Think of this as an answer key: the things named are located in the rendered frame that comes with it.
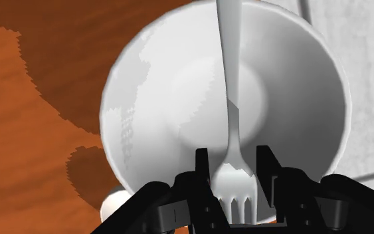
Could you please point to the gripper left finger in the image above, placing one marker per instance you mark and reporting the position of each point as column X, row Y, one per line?
column 193, row 197

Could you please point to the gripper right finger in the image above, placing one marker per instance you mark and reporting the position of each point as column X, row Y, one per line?
column 300, row 194

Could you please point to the silver fork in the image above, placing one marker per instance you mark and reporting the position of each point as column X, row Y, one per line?
column 233, row 181

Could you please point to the small white round object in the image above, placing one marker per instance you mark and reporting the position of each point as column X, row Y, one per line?
column 115, row 202

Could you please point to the white bowl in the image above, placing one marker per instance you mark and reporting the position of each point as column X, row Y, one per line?
column 180, row 97

